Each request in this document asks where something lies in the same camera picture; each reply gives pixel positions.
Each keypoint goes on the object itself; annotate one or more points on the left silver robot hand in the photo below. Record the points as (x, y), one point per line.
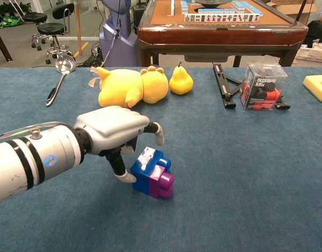
(113, 126)

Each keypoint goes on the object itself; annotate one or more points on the blue purple toy blocks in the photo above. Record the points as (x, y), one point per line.
(139, 178)

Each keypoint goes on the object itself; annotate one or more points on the pink plastic toy block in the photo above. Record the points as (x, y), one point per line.
(164, 186)

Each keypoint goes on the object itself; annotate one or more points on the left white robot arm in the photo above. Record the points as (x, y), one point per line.
(19, 168)

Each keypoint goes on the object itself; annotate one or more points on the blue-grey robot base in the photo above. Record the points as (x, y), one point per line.
(118, 50)

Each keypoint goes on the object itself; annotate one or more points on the yellow plush toy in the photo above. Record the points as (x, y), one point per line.
(118, 89)

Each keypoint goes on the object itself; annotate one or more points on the wooden pole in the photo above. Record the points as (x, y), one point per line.
(78, 26)

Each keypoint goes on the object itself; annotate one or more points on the black folding stand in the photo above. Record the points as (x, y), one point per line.
(223, 89)

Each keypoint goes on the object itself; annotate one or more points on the black stool with backrest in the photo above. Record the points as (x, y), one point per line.
(51, 27)

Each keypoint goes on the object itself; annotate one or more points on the blue felt table cover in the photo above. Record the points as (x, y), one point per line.
(229, 157)

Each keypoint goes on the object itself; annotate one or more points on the black round stool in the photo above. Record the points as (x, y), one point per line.
(35, 17)

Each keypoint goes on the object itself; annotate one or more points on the brown mahjong table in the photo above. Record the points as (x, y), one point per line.
(216, 35)

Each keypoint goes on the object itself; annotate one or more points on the dark table leg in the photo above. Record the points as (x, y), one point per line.
(1, 46)

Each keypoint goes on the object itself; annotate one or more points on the short blue mahjong tile stack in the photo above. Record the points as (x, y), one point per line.
(184, 6)

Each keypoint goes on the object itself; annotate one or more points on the face-up mahjong tile row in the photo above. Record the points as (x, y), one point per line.
(221, 18)

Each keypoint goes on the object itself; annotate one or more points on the blue-back mahjong tile row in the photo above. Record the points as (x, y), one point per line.
(216, 11)

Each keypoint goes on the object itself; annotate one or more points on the clear box red toy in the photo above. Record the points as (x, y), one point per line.
(263, 89)

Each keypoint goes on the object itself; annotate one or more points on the green plant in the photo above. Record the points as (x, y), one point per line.
(8, 11)

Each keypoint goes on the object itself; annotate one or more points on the black bowl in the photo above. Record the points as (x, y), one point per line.
(212, 2)

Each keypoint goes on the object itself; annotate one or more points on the long blue mahjong tile stack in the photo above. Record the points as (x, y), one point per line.
(246, 7)

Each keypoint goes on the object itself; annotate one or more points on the yellow foam sponge block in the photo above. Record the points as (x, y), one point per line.
(314, 86)

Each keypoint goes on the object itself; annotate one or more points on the white plastic basket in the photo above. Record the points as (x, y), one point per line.
(313, 54)

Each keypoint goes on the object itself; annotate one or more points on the black bag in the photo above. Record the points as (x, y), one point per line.
(319, 31)

